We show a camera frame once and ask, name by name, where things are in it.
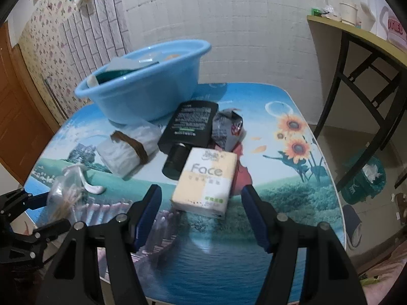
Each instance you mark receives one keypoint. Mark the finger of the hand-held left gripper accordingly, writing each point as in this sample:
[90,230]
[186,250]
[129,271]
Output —
[35,240]
[35,201]

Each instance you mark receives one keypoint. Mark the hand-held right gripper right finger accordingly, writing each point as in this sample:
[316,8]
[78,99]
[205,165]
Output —
[257,219]

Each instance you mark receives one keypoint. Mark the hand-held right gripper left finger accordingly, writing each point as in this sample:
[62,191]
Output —
[146,219]

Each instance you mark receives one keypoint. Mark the white yellow tissue pack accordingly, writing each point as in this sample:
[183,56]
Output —
[203,181]

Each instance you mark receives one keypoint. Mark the blue plastic basin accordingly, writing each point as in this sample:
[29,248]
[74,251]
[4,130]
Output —
[143,92]

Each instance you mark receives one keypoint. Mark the clear plastic container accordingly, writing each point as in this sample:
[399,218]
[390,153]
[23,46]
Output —
[127,63]

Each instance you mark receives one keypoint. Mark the cotton swab bag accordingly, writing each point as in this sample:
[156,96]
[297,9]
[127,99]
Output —
[63,193]

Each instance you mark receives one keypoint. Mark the white plastic spoon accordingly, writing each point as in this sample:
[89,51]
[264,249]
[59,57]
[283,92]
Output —
[93,190]

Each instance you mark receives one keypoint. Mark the white bundle with brown band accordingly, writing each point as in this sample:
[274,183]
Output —
[120,152]

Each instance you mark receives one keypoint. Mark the brown wooden door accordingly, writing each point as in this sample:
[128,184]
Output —
[19,117]

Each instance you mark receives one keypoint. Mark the silver snack packet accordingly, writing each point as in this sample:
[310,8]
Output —
[227,127]

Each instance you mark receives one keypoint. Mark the black bottle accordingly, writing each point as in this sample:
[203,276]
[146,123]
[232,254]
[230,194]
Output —
[190,120]

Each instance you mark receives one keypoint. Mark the green trash bin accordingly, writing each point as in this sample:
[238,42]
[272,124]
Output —
[362,184]

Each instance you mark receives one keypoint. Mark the pink printed bedding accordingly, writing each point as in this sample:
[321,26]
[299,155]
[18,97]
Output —
[391,267]

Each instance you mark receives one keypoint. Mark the yellow top side table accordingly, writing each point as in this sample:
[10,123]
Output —
[334,23]

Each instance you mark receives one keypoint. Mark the small green item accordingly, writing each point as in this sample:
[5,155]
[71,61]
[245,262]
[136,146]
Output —
[315,11]

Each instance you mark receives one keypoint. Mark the white paper cup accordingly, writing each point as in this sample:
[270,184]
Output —
[348,14]

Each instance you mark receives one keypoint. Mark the pink printed box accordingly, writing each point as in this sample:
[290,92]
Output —
[392,28]

